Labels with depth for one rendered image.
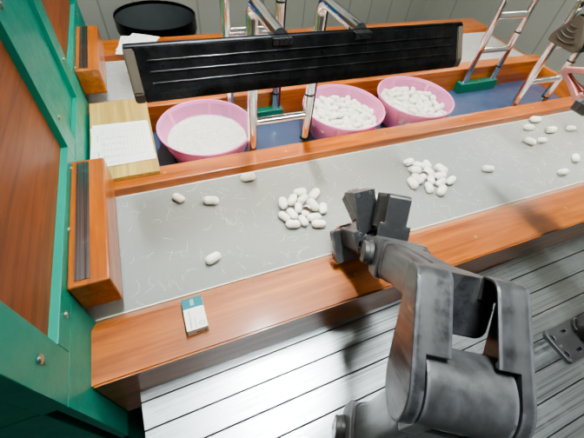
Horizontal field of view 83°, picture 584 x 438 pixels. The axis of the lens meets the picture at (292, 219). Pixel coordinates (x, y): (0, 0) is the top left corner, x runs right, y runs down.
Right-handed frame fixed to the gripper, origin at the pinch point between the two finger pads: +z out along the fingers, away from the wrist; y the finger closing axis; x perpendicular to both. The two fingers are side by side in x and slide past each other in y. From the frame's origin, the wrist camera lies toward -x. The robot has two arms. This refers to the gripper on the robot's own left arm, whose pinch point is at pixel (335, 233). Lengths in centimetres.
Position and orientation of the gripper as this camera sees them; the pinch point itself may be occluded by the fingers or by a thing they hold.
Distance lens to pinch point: 74.8
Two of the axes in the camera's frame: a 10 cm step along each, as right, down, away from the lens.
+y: -9.2, 2.3, -3.1
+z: -3.4, -1.3, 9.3
